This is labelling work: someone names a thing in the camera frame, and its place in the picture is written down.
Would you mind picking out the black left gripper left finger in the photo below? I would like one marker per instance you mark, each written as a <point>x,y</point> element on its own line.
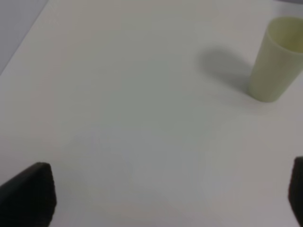
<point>29,198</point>

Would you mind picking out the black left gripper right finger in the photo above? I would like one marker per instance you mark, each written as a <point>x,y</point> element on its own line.
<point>295,191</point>

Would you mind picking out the pale green plastic cup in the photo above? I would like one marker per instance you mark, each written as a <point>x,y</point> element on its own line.
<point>279,61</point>

